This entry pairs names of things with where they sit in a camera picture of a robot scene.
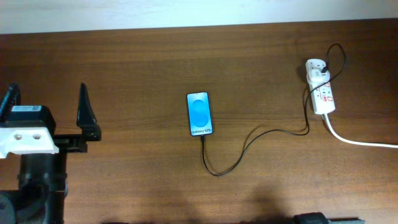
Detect white power strip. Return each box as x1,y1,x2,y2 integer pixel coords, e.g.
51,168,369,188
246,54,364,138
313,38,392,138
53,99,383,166
305,58,335,115

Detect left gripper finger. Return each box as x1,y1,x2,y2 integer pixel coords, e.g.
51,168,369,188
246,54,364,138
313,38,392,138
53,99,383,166
76,83,102,141
1,83,21,123

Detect white USB charger plug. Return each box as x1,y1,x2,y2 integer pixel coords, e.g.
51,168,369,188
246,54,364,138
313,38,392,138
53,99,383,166
307,68,330,85

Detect white power strip cord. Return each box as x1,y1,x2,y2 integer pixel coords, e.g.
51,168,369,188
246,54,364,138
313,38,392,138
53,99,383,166
322,113,398,149

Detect blue Samsung Galaxy smartphone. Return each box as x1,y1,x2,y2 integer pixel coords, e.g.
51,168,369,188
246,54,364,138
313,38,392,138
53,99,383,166
187,91,213,136

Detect black USB charging cable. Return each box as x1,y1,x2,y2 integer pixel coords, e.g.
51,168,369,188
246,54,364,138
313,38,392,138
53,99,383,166
200,42,347,177

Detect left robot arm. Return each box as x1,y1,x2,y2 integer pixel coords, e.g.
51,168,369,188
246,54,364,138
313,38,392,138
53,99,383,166
1,83,101,223

